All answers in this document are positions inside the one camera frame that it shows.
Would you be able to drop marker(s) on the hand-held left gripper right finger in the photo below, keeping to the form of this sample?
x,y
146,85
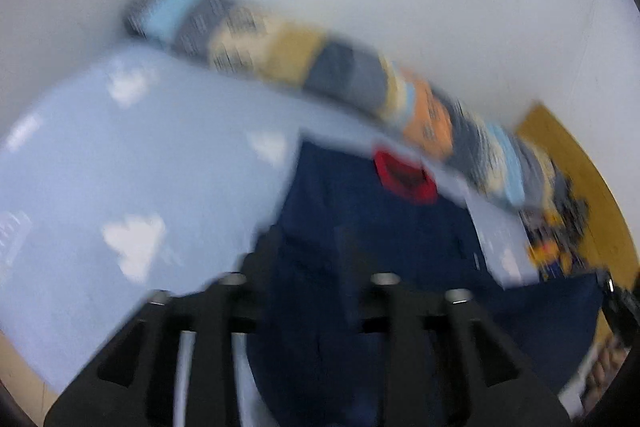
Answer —
x,y
357,267

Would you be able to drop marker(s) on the navy blue work jacket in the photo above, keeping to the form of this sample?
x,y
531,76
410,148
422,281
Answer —
x,y
390,237

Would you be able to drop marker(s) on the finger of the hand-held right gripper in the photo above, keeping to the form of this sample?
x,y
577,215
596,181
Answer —
x,y
620,307

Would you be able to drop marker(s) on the light blue fleece bed sheet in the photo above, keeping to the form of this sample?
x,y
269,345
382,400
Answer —
x,y
150,157

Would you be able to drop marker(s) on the patchwork rolled blanket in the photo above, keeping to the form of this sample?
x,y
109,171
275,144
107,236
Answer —
x,y
340,67

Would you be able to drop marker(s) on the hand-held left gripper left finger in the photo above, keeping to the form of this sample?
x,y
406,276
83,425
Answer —
x,y
260,257

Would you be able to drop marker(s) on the floral patterned cloth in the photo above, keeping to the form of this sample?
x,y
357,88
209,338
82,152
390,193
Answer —
x,y
560,227

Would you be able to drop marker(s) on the wooden headboard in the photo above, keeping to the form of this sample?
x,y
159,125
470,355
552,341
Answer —
x,y
575,147

